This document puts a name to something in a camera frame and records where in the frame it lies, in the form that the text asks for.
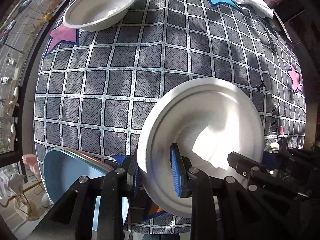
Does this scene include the light blue square plate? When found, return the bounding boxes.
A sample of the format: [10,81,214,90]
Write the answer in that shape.
[43,148,129,233]

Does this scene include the green square plate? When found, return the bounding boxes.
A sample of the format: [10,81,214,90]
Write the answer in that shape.
[56,147,110,174]

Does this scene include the white hanging slippers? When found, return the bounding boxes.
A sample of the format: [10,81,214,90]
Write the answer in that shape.
[6,87,20,153]

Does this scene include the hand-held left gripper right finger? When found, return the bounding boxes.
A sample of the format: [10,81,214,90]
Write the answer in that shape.
[169,143,320,240]

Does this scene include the pink slippers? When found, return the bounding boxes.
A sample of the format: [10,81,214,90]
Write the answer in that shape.
[22,154,40,179]

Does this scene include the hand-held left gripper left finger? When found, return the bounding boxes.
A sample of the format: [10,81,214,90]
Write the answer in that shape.
[50,155,141,240]

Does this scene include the white paper bowl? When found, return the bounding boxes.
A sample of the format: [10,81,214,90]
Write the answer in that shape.
[62,0,138,32]
[137,77,264,218]

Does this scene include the grey checkered star tablecloth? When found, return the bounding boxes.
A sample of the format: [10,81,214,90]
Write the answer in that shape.
[34,0,307,234]

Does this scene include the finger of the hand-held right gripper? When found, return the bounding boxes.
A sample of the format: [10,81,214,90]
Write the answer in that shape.
[227,151,280,180]

